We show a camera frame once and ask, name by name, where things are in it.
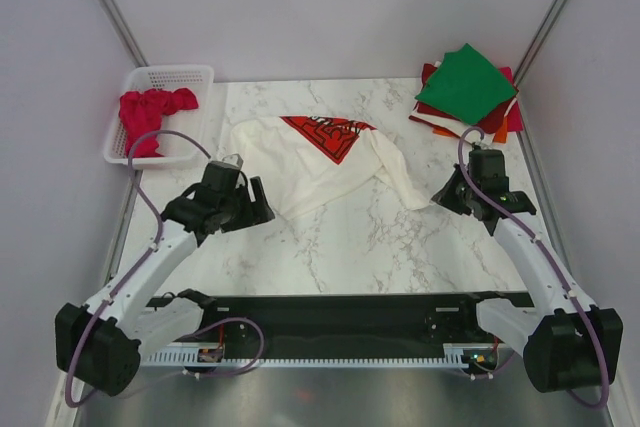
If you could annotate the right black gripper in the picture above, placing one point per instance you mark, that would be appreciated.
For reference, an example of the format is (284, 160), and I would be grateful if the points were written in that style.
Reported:
(445, 196)

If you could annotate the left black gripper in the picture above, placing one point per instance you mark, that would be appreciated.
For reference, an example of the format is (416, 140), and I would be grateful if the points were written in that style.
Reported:
(255, 212)

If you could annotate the white coca-cola t-shirt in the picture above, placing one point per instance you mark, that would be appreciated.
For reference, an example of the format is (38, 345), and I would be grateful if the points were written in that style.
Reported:
(305, 162)

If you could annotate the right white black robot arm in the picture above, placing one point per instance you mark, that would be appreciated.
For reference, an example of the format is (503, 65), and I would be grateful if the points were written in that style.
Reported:
(565, 340)

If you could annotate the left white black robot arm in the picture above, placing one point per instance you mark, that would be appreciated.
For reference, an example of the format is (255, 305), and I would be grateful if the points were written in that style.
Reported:
(103, 341)

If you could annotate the folded orange t-shirt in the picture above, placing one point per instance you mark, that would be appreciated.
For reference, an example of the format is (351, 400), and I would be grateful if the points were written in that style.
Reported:
(494, 133)

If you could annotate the folded dark red t-shirt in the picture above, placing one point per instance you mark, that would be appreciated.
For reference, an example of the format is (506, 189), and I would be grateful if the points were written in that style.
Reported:
(433, 116)

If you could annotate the folded pink red t-shirt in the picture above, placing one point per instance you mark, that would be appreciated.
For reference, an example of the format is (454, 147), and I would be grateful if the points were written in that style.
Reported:
(512, 97)

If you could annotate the white plastic basket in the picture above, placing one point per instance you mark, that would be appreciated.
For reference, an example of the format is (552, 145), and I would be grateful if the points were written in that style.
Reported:
(162, 150)

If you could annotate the crumpled red t-shirt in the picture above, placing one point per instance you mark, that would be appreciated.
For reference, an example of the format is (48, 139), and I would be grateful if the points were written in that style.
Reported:
(143, 112)

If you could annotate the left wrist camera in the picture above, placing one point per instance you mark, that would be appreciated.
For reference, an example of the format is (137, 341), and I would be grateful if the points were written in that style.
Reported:
(234, 160)

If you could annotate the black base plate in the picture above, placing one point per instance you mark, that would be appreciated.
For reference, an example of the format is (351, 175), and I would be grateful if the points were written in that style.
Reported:
(343, 324)

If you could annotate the white slotted cable duct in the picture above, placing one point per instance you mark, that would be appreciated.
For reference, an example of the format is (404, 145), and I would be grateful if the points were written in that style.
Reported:
(210, 355)

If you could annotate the right aluminium corner post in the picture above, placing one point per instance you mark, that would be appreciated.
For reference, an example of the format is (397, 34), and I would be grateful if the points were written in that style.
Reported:
(544, 30)

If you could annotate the aluminium corner post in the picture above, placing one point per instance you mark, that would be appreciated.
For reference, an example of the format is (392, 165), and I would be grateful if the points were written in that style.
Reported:
(124, 32)
(544, 30)

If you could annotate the left aluminium corner post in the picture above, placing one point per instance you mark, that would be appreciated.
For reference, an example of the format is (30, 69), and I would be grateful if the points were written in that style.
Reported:
(124, 32)

